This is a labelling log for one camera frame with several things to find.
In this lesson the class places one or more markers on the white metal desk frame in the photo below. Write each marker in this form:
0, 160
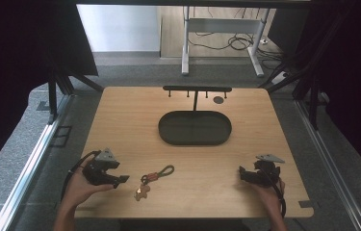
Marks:
223, 25

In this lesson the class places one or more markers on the person's right hand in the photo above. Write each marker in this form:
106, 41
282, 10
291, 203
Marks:
272, 195

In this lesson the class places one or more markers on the black overhead frame bar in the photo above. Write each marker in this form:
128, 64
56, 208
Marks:
194, 2

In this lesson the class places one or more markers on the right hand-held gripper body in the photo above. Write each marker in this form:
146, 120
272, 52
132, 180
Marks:
268, 174

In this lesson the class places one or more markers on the person's left hand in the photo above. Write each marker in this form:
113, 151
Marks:
80, 189

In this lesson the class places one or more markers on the aluminium rail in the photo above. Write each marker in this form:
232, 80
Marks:
30, 166
329, 166

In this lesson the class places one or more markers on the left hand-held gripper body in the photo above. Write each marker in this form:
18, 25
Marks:
99, 170

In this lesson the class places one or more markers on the dark curtain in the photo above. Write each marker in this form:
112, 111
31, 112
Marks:
354, 80
14, 70

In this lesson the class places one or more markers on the black metal stand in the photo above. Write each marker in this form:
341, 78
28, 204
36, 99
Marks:
53, 99
313, 102

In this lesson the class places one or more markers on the white power strip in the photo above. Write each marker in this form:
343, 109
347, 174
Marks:
280, 78

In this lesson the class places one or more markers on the black key rack with tray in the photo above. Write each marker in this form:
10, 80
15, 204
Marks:
194, 128

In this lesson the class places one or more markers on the dark round table grommet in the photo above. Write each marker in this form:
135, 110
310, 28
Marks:
218, 99

